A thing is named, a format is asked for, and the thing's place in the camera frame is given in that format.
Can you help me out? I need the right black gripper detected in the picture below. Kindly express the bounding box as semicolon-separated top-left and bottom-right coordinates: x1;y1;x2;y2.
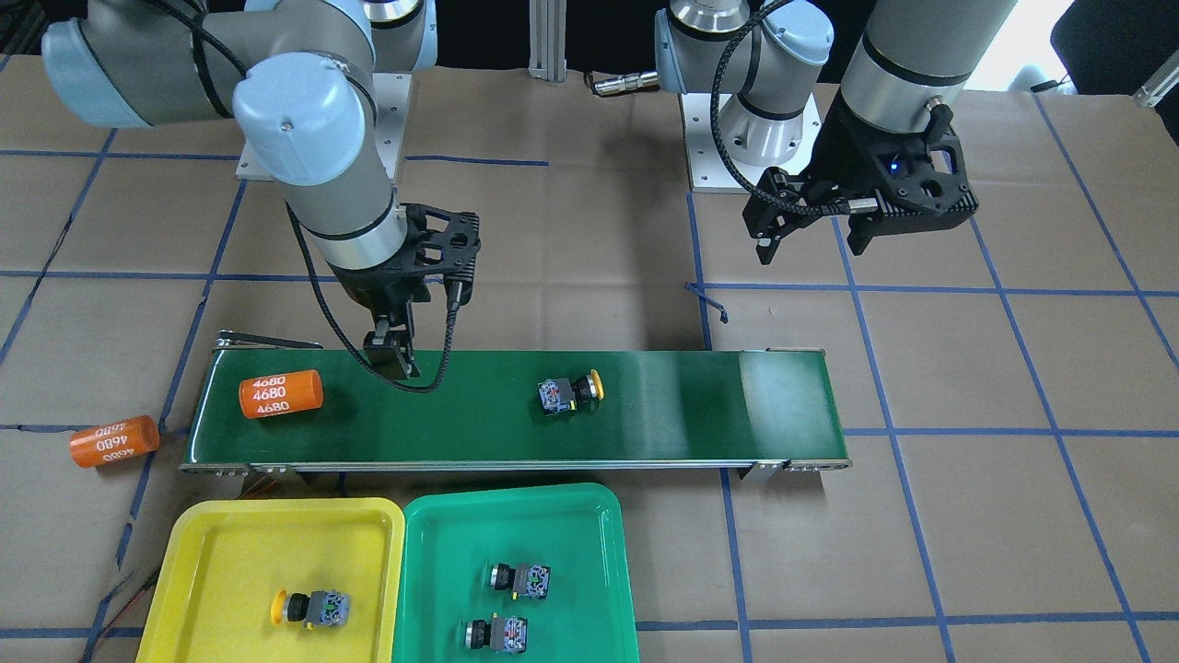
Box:
327;204;483;380

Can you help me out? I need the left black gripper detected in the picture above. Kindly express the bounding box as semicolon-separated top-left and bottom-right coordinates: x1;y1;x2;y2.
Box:
742;93;979;265

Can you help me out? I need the orange cylinder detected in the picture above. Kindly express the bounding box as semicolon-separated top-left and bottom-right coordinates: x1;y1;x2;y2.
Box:
70;415;160;470
239;369;324;419

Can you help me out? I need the yellow push button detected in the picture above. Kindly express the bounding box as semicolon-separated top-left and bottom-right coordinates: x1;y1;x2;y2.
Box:
536;369;605;416
268;590;351;630

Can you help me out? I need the green push button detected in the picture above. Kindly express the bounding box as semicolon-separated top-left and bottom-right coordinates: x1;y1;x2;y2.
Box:
487;563;552;600
463;613;531;655

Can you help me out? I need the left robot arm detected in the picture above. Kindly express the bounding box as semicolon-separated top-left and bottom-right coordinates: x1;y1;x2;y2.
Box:
654;1;1014;264

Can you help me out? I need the green plastic tray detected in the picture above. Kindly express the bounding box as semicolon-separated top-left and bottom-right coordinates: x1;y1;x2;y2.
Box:
394;483;639;662

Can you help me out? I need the green conveyor belt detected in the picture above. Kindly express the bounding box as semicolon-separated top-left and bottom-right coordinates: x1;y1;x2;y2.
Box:
182;344;850;473

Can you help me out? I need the yellow plastic tray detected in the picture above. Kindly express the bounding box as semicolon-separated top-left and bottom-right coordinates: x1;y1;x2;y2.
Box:
136;498;406;662

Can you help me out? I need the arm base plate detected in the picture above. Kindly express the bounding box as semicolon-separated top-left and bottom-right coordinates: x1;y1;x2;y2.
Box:
235;73;413;183
679;93;821;193

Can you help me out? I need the aluminium frame post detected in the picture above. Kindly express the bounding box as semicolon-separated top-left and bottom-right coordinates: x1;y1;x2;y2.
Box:
527;0;567;85

